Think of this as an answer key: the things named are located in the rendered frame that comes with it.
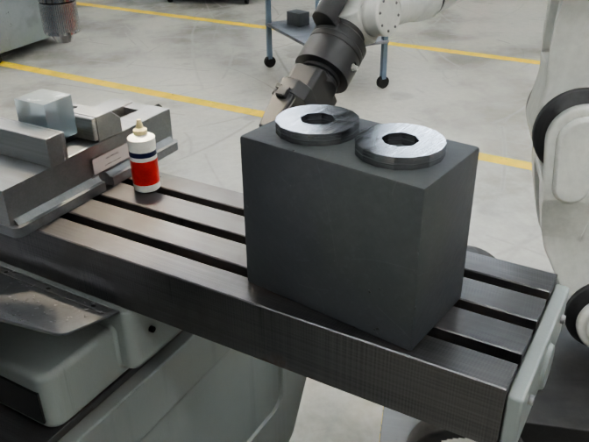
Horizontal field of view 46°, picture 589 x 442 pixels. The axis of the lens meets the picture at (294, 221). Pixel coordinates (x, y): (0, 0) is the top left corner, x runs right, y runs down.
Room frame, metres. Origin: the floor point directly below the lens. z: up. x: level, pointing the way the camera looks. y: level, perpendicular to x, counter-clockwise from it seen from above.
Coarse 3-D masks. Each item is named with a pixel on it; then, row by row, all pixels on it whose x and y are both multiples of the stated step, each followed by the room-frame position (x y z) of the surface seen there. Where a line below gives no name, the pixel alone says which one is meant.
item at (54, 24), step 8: (40, 0) 0.91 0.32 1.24; (48, 0) 0.90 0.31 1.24; (56, 0) 0.90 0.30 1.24; (64, 0) 0.91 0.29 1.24; (72, 0) 0.92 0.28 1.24; (40, 8) 0.91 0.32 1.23; (48, 8) 0.90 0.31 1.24; (56, 8) 0.90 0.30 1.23; (64, 8) 0.91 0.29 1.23; (72, 8) 0.92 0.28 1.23; (40, 16) 0.92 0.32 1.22; (48, 16) 0.90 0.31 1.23; (56, 16) 0.90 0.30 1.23; (64, 16) 0.91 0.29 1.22; (72, 16) 0.91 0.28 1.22; (48, 24) 0.90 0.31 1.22; (56, 24) 0.90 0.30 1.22; (64, 24) 0.90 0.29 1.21; (72, 24) 0.91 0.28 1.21; (48, 32) 0.91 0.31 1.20; (56, 32) 0.90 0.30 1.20; (64, 32) 0.90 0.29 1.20; (72, 32) 0.91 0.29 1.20
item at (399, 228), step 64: (256, 128) 0.71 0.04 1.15; (320, 128) 0.67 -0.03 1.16; (384, 128) 0.67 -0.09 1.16; (256, 192) 0.67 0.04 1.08; (320, 192) 0.62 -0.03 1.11; (384, 192) 0.58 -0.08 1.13; (448, 192) 0.59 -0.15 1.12; (256, 256) 0.68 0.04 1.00; (320, 256) 0.62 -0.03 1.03; (384, 256) 0.58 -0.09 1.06; (448, 256) 0.61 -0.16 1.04; (384, 320) 0.57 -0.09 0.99
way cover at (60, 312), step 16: (0, 272) 0.83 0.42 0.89; (16, 272) 0.83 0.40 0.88; (0, 288) 0.77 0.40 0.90; (16, 288) 0.78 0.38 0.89; (32, 288) 0.78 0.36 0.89; (48, 288) 0.79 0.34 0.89; (0, 304) 0.72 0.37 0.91; (16, 304) 0.73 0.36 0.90; (32, 304) 0.73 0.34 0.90; (48, 304) 0.74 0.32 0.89; (64, 304) 0.74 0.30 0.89; (80, 304) 0.75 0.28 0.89; (96, 304) 0.75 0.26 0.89; (0, 320) 0.59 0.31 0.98; (16, 320) 0.64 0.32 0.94; (32, 320) 0.68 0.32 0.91; (48, 320) 0.69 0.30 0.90; (64, 320) 0.69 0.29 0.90; (80, 320) 0.70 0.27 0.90; (96, 320) 0.70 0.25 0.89
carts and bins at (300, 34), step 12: (288, 12) 4.73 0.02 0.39; (300, 12) 4.69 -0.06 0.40; (276, 24) 4.77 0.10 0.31; (288, 24) 4.73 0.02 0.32; (300, 24) 4.66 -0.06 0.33; (312, 24) 4.75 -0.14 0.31; (288, 36) 4.47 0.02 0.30; (300, 36) 4.43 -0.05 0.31; (384, 48) 4.30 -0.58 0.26; (264, 60) 4.81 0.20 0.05; (384, 60) 4.30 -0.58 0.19; (384, 72) 4.30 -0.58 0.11; (384, 84) 4.31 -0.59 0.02
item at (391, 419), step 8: (384, 408) 1.05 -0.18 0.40; (384, 416) 1.03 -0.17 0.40; (392, 416) 1.03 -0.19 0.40; (400, 416) 1.03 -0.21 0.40; (408, 416) 1.03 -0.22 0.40; (384, 424) 1.01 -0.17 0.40; (392, 424) 1.01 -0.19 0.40; (400, 424) 1.01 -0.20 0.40; (408, 424) 1.01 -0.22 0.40; (384, 432) 0.99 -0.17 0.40; (392, 432) 0.99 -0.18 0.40; (400, 432) 0.99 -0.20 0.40; (408, 432) 0.98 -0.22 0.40; (384, 440) 0.97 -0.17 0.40; (392, 440) 0.97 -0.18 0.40; (400, 440) 0.96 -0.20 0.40
